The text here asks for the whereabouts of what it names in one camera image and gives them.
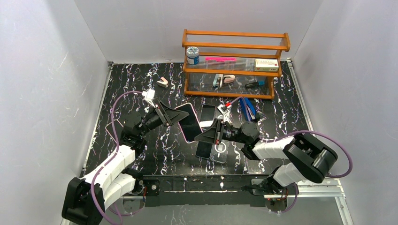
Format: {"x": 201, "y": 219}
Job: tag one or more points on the blue jar with white lid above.
{"x": 192, "y": 55}

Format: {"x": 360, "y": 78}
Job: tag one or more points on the blue phone case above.
{"x": 248, "y": 110}

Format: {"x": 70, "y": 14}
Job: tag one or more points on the pink white stapler on table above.
{"x": 163, "y": 82}

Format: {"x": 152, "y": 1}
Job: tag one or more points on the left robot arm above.
{"x": 88, "y": 198}

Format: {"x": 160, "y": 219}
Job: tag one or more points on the orange wooden shelf rack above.
{"x": 245, "y": 47}

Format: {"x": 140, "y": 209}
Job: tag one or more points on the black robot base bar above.
{"x": 233, "y": 189}

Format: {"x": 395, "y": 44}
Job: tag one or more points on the black marker pen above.
{"x": 255, "y": 84}

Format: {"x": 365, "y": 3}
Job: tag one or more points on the clear grey phone case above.
{"x": 219, "y": 152}

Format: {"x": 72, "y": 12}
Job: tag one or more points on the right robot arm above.
{"x": 310, "y": 158}

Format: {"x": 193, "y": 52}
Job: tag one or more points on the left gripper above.
{"x": 164, "y": 114}

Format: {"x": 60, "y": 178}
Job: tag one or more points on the white cardboard box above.
{"x": 266, "y": 65}

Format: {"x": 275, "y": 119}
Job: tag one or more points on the light blue stapler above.
{"x": 216, "y": 81}

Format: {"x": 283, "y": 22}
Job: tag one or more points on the phone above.
{"x": 207, "y": 116}
{"x": 118, "y": 128}
{"x": 203, "y": 150}
{"x": 189, "y": 125}

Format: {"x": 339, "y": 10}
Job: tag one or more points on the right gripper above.
{"x": 218, "y": 131}

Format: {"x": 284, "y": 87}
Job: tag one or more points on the pink utility knife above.
{"x": 220, "y": 59}

